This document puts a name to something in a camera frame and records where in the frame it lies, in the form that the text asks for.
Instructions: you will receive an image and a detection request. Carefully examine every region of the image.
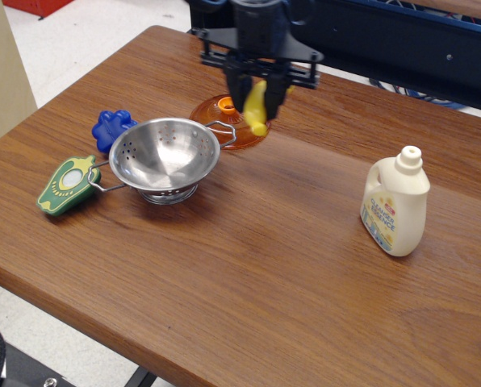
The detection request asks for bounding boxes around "blue flower-shaped toy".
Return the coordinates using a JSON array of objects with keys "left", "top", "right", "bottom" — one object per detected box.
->
[{"left": 91, "top": 110, "right": 137, "bottom": 153}]

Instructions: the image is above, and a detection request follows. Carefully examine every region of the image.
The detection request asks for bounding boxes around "dark blue rail frame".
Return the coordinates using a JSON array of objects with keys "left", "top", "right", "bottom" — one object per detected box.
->
[{"left": 183, "top": 0, "right": 481, "bottom": 115}]

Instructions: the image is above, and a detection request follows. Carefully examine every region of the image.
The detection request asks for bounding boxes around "green pepper-shaped toy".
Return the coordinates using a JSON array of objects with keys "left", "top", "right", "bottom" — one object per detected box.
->
[{"left": 36, "top": 155, "right": 101, "bottom": 216}]

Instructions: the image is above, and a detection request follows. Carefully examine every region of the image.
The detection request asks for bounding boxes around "beige wooden panel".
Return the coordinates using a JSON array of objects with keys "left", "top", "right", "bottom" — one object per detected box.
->
[{"left": 0, "top": 2, "right": 37, "bottom": 138}]

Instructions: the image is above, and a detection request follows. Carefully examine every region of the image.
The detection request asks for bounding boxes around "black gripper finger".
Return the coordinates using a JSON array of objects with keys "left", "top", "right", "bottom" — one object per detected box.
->
[
  {"left": 264, "top": 73, "right": 291, "bottom": 120},
  {"left": 224, "top": 65, "right": 252, "bottom": 112}
]

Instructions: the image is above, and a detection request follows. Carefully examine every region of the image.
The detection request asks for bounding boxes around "steel colander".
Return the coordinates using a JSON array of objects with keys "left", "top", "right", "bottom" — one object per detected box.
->
[{"left": 87, "top": 118, "right": 236, "bottom": 205}]

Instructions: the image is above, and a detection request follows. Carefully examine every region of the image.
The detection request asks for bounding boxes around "black table leg base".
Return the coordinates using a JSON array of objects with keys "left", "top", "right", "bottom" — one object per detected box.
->
[{"left": 0, "top": 344, "right": 158, "bottom": 387}]

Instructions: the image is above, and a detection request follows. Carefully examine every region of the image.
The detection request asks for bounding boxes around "orange transparent pot lid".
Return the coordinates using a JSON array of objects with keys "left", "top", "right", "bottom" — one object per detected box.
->
[{"left": 190, "top": 94, "right": 264, "bottom": 150}]

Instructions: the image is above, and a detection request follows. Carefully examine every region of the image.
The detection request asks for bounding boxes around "yellow toy banana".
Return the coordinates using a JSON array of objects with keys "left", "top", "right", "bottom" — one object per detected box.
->
[{"left": 242, "top": 80, "right": 296, "bottom": 136}]

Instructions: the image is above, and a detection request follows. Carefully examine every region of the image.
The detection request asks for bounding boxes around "red box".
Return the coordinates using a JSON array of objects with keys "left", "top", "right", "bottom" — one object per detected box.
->
[{"left": 2, "top": 0, "right": 72, "bottom": 18}]

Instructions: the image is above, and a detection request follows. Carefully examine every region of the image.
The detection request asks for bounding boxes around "cream detergent bottle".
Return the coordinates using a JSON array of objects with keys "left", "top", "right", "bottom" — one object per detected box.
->
[{"left": 360, "top": 145, "right": 430, "bottom": 257}]

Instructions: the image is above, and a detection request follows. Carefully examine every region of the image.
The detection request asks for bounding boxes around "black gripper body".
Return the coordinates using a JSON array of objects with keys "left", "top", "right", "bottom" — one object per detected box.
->
[{"left": 193, "top": 1, "right": 324, "bottom": 89}]

